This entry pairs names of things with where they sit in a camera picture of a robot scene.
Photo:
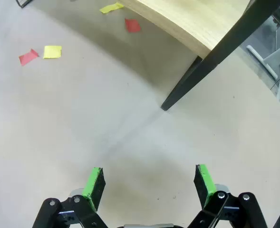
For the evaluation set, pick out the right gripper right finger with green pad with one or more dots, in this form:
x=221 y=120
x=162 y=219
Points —
x=205 y=185

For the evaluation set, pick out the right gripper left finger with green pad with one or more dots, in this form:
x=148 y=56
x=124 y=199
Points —
x=92 y=187

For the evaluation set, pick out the large white desk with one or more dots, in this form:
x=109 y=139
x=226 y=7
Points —
x=261 y=59

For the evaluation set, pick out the red paper scrap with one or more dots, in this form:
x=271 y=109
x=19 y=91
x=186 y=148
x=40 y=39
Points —
x=132 y=25
x=26 y=57

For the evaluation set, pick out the small yellow paper scrap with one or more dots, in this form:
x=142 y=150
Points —
x=110 y=7

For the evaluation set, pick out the two-tier wooden shelf black frame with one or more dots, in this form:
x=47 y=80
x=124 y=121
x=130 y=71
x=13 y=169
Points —
x=189 y=23

